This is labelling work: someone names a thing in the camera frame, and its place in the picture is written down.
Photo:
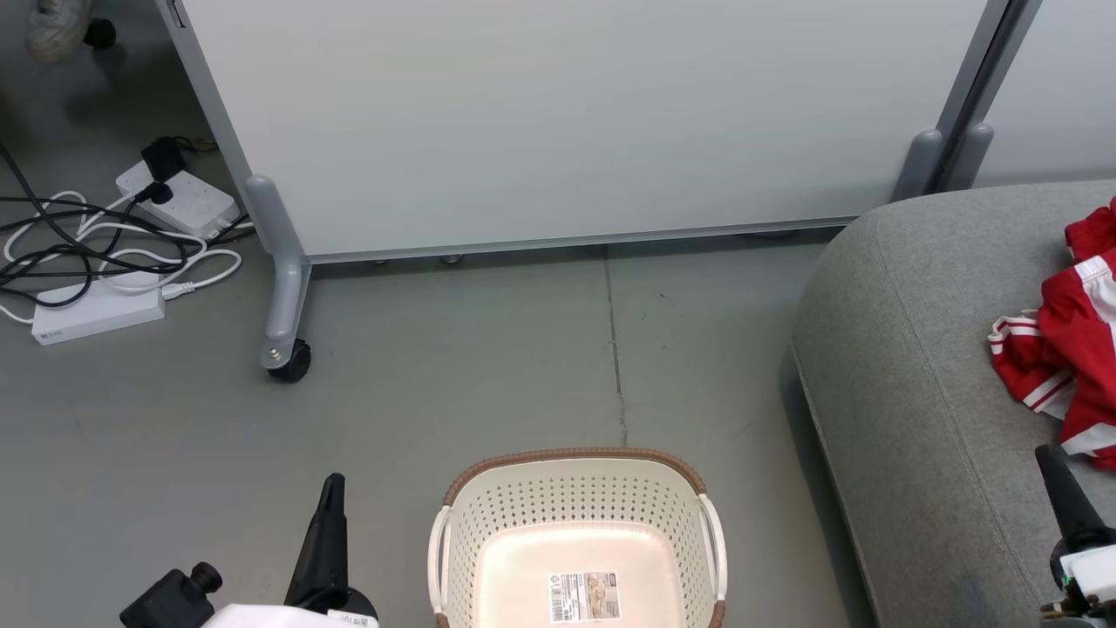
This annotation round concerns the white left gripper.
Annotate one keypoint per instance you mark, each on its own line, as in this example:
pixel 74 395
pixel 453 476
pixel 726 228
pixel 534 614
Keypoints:
pixel 279 617

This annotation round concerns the printed basket label sticker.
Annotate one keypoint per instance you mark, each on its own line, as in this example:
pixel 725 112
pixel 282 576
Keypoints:
pixel 584 596

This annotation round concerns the small black chair wheel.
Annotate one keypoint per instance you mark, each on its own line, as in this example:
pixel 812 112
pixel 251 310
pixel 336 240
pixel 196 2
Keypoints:
pixel 99 33

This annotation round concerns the pale sneaker shoe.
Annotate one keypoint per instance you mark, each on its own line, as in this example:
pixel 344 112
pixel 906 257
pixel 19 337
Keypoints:
pixel 57 22

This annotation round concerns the narrow white partition panel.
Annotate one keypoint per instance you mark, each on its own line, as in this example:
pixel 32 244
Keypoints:
pixel 1046 87

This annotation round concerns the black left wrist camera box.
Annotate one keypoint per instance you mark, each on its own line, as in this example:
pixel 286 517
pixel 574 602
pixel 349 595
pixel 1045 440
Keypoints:
pixel 170 597

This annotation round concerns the black caster wheel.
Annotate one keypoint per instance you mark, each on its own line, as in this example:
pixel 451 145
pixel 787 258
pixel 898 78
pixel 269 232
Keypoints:
pixel 292 359

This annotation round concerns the long white power strip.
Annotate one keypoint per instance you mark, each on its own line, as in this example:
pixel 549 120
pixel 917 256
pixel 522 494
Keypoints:
pixel 96 314

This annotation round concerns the red white-striped garment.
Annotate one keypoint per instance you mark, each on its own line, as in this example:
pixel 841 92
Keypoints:
pixel 1072 366

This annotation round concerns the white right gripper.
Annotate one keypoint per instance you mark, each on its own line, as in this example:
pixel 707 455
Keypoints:
pixel 1090 576

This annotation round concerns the grey fabric sofa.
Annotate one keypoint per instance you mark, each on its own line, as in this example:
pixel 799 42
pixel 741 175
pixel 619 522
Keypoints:
pixel 924 366

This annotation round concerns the cream perforated laundry basket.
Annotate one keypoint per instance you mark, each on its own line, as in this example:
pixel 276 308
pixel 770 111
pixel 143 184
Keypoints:
pixel 575 523

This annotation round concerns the square white power strip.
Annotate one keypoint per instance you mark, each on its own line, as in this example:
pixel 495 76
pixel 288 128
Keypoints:
pixel 196 201

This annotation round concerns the black mains plug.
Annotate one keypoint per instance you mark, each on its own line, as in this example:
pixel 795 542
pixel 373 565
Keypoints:
pixel 153 192

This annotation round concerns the wide white partition panel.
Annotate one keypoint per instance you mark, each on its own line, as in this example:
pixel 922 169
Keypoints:
pixel 575 113

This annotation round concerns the black power adapter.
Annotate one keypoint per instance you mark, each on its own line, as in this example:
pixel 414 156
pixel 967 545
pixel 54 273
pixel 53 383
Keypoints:
pixel 163 157

